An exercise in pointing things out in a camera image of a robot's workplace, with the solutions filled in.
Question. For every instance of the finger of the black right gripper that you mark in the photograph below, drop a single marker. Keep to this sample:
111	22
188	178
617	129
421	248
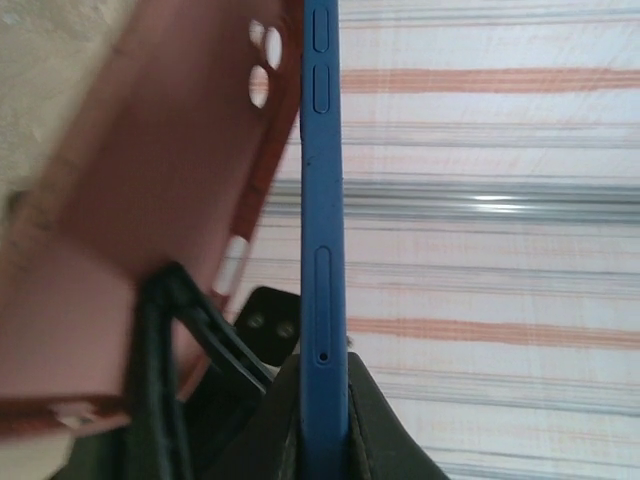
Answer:
155	400

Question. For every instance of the blue smartphone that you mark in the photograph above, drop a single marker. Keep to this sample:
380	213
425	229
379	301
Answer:
322	200

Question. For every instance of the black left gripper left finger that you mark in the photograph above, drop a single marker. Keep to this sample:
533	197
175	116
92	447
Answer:
280	430

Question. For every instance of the pink phone case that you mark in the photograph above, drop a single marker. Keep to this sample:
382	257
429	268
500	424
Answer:
125	175

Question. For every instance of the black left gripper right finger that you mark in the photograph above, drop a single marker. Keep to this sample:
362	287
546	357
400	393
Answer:
380	430

